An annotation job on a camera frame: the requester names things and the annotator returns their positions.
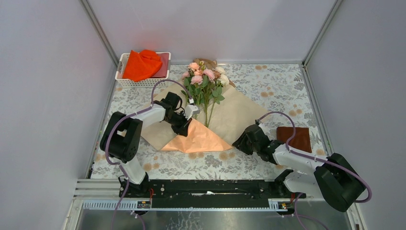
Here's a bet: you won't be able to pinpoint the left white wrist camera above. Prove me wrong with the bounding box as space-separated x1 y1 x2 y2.
184 98 200 120

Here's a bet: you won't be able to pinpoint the brown wooden block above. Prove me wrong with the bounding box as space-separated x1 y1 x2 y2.
276 126 312 153

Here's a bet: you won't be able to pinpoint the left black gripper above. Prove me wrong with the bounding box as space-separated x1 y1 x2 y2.
164 111 192 137

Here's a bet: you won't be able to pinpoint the pink rose stems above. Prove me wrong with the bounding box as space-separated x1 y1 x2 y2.
181 61 230 127

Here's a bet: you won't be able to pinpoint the orange cloth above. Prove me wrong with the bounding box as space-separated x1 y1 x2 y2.
123 49 163 82

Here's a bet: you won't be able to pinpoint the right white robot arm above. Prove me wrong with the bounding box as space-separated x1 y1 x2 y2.
232 124 368 212

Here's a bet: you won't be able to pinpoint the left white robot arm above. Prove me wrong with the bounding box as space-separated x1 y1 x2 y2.
100 92 200 197

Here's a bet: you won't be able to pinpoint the floral table cloth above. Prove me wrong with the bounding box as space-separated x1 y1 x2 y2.
90 63 333 181

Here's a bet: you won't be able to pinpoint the tan ribbon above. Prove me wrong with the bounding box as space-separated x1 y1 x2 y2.
193 58 218 70

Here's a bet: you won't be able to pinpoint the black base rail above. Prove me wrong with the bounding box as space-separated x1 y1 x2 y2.
119 177 307 209

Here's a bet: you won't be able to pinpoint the dark red cloth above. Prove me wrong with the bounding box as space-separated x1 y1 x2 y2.
152 52 171 79

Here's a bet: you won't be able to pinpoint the beige orange wrapping paper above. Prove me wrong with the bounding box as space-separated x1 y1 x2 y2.
141 85 267 153

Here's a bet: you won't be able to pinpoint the white plastic basket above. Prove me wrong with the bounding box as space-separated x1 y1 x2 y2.
115 53 171 88

